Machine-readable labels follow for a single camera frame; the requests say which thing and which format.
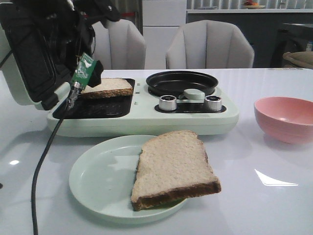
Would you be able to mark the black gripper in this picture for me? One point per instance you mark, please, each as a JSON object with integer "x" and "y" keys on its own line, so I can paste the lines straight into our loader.
{"x": 67, "y": 25}

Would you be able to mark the mint green sandwich maker lid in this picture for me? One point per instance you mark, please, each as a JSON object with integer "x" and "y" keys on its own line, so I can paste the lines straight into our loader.
{"x": 32, "y": 76}

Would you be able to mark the bread slice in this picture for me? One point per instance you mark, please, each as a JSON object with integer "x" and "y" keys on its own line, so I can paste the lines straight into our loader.
{"x": 109, "y": 87}
{"x": 171, "y": 167}

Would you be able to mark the mint green breakfast maker base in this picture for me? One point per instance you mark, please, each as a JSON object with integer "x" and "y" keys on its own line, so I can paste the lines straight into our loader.
{"x": 138, "y": 114}

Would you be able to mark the left grey upholstered chair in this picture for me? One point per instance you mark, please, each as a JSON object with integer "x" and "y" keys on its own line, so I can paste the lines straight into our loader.
{"x": 119, "y": 45}

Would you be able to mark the grey upholstered chair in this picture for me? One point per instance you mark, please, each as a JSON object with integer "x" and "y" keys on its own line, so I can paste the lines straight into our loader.
{"x": 209, "y": 44}
{"x": 119, "y": 45}

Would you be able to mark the white refrigerator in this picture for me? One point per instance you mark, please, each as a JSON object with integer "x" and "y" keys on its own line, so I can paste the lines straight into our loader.
{"x": 161, "y": 19}

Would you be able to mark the black round frying pan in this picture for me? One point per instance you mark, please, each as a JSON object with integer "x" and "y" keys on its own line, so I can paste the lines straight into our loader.
{"x": 176, "y": 81}

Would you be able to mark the left silver control knob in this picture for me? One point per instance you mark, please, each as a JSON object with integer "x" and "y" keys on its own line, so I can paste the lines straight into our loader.
{"x": 167, "y": 103}

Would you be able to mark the silver control knob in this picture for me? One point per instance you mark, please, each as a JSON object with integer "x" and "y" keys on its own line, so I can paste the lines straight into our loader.
{"x": 213, "y": 103}
{"x": 167, "y": 103}

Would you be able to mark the right grey upholstered chair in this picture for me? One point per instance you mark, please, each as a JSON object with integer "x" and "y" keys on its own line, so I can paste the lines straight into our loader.
{"x": 209, "y": 44}

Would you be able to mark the mint green round plate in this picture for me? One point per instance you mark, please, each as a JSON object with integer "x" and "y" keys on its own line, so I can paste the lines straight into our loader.
{"x": 102, "y": 179}

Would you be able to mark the right silver control knob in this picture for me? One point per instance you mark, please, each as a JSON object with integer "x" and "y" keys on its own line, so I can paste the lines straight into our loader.
{"x": 213, "y": 103}

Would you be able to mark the fruit plate on counter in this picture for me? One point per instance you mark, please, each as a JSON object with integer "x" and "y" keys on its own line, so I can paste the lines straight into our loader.
{"x": 250, "y": 4}

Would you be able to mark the dark grey kitchen counter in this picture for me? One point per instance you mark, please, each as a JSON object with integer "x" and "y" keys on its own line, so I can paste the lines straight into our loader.
{"x": 260, "y": 27}

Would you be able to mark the beige sofa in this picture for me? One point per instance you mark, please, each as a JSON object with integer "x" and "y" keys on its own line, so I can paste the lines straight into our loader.
{"x": 303, "y": 59}

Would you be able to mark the pink bowl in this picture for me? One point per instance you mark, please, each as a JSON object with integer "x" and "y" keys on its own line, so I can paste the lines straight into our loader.
{"x": 286, "y": 119}

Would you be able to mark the green circuit board camera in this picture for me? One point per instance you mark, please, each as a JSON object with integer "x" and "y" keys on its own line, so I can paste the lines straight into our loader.
{"x": 87, "y": 73}

